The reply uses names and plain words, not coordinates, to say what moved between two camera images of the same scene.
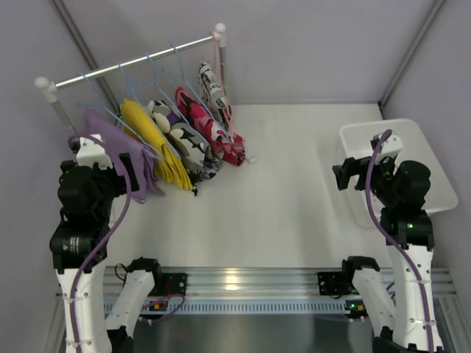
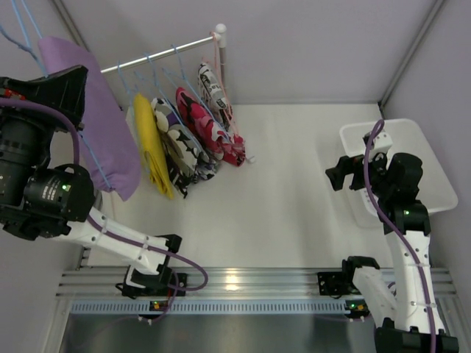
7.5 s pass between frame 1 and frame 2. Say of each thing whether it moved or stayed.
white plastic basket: stayed
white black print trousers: stayed
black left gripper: moved
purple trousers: moved
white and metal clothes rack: stayed
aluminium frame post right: stayed
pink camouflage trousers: stayed
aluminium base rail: stayed
